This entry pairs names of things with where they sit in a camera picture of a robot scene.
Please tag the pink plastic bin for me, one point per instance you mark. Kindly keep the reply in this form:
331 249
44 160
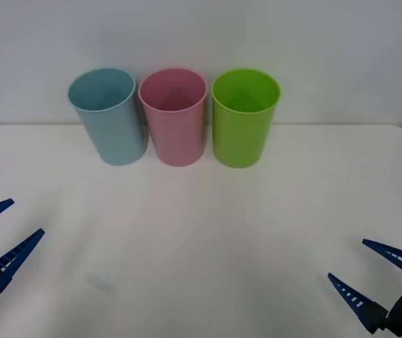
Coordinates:
177 141

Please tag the pale blue plastic bin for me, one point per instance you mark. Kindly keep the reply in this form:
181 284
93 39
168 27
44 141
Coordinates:
116 137

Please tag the green plastic bin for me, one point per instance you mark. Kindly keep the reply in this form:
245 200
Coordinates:
239 141

